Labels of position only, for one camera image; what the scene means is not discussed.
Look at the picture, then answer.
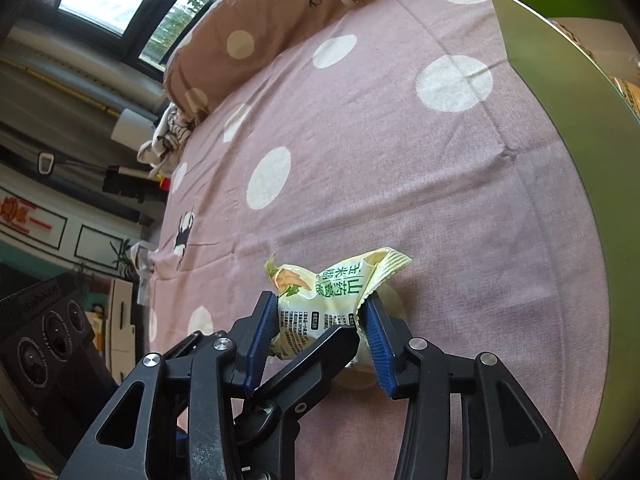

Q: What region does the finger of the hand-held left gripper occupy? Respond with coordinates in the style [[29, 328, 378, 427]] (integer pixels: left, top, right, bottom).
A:
[[235, 324, 362, 480]]

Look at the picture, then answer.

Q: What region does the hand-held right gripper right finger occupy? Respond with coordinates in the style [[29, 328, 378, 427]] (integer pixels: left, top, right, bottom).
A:
[[361, 294, 581, 480]]

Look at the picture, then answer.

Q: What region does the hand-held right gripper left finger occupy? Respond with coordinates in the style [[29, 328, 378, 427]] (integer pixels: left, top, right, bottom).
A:
[[59, 290, 279, 480]]

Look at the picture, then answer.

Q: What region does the pale yellow green-print snack packet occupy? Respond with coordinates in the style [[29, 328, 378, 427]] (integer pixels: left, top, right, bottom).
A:
[[264, 247, 413, 376]]

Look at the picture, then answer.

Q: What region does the green cardboard box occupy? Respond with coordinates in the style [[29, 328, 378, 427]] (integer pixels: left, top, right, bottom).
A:
[[486, 0, 640, 480]]

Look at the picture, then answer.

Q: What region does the green potted plant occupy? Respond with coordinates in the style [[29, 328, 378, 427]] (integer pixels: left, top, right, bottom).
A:
[[75, 240, 133, 281]]

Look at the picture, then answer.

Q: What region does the pink polka dot bed sheet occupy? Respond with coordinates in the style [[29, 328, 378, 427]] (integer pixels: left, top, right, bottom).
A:
[[145, 0, 621, 480]]

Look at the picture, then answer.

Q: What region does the striped white cloth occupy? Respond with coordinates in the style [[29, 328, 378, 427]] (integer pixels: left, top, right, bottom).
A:
[[137, 102, 196, 171]]

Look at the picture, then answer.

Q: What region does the white paper roll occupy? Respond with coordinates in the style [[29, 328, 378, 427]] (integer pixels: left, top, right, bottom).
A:
[[111, 109, 161, 151]]

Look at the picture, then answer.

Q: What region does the grey metal pipe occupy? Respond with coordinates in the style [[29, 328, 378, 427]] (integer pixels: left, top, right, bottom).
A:
[[0, 25, 168, 116]]

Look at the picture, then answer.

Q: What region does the red wall decoration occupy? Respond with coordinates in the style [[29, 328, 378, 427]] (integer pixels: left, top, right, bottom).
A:
[[0, 185, 68, 251]]

